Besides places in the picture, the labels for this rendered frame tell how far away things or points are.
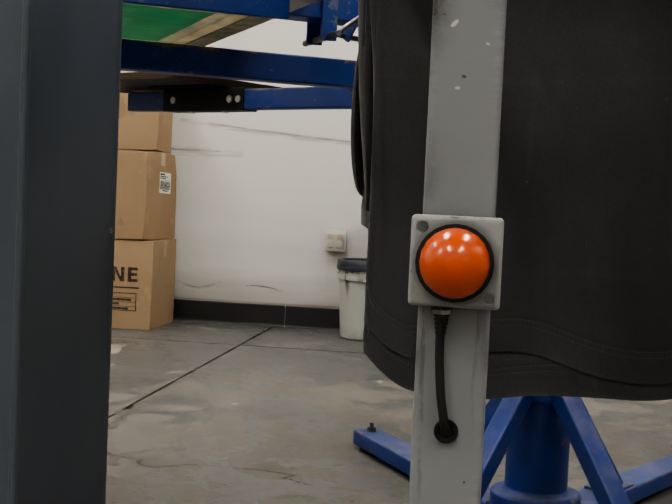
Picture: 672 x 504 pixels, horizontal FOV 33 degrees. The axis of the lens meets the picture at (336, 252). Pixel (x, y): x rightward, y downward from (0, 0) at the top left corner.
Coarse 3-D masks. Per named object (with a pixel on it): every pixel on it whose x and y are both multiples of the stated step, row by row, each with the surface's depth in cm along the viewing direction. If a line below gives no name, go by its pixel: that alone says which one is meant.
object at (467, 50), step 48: (480, 0) 61; (432, 48) 62; (480, 48) 61; (432, 96) 62; (480, 96) 61; (432, 144) 62; (480, 144) 61; (432, 192) 62; (480, 192) 61; (432, 336) 62; (480, 336) 62; (432, 384) 62; (480, 384) 62; (432, 432) 62; (480, 432) 62; (432, 480) 62; (480, 480) 62
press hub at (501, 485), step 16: (544, 400) 217; (528, 416) 219; (544, 416) 218; (528, 432) 219; (544, 432) 218; (560, 432) 219; (512, 448) 222; (528, 448) 219; (544, 448) 218; (560, 448) 219; (512, 464) 222; (528, 464) 219; (544, 464) 218; (560, 464) 220; (512, 480) 222; (528, 480) 219; (544, 480) 219; (560, 480) 220; (496, 496) 221; (512, 496) 219; (528, 496) 219; (544, 496) 218; (560, 496) 220; (576, 496) 221
